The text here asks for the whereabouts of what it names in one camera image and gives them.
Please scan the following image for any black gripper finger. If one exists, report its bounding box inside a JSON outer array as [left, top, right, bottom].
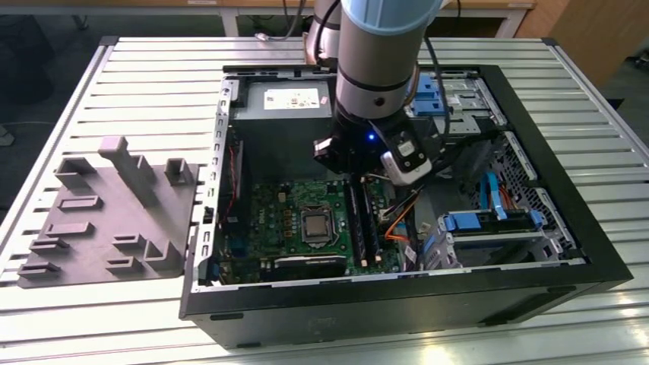
[[311, 136, 358, 180]]

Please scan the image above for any grey power supply unit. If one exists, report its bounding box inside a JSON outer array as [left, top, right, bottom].
[[231, 79, 336, 182]]

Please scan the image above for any green motherboard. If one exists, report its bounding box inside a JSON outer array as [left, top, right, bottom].
[[215, 176, 410, 285]]

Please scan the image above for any blue plastic drive latch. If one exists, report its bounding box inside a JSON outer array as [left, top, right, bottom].
[[411, 74, 452, 117]]

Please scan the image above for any silver CPU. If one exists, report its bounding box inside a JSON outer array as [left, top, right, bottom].
[[303, 215, 332, 237]]

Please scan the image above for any metal drive cage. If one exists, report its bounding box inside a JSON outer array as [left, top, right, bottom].
[[406, 74, 508, 160]]

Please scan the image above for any CPU socket metal cover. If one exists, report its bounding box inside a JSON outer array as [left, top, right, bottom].
[[299, 205, 340, 250]]

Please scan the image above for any hard disk in blue carrier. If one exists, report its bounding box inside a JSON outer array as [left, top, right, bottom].
[[439, 211, 548, 237]]

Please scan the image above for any black graphics card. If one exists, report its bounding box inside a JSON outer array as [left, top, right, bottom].
[[262, 253, 351, 283]]

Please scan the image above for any metal disk bay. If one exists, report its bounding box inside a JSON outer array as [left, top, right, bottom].
[[420, 211, 583, 271]]

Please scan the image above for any black open PC case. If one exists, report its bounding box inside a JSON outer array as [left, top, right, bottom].
[[178, 63, 636, 349]]

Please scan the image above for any grey parts rack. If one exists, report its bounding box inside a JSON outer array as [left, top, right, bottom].
[[15, 135, 203, 290]]

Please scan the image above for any wooden cabinet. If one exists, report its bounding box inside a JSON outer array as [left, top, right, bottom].
[[515, 0, 649, 90]]

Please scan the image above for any black chair base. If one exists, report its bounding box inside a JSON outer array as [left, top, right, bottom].
[[627, 47, 649, 70]]

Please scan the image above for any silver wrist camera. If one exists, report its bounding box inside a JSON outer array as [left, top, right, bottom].
[[368, 119, 435, 187]]

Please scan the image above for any black wire bundle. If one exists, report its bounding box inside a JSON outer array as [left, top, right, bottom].
[[380, 131, 503, 222]]

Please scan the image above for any black camera cable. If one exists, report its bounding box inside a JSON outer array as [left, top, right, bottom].
[[423, 36, 456, 145]]

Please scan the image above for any orange wire bundle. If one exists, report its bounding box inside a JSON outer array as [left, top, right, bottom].
[[383, 189, 423, 243]]

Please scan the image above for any blue SATA cable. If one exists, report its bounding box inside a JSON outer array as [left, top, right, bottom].
[[478, 171, 512, 222]]

